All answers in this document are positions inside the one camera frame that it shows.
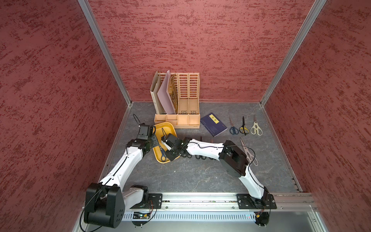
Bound yellow storage tray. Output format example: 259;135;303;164
153;122;177;164

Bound blue handled small scissors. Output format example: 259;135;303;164
159;146;167;162

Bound yellow black handled scissors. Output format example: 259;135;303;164
239;117;249;135

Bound pink handled scissors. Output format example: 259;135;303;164
240;138;259;166

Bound large black scissors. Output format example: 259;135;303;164
195;136;207;160

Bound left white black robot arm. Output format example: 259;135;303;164
79;135;159;231

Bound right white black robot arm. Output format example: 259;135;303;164
161;134;269;205

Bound dark blue notebook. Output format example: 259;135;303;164
200;113;227;137

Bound purple folder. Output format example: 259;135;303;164
157;70;176;115

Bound wooden desk file organizer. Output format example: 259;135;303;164
154;72;201;129

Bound beige cardboard folder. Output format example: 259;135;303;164
150;71;165;115

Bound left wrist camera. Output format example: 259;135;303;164
137;123;153;140

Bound aluminium front rail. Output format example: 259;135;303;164
83;191;318;212

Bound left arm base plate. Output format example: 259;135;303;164
140;193;163;210

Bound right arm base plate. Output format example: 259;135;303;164
236;194;277;211

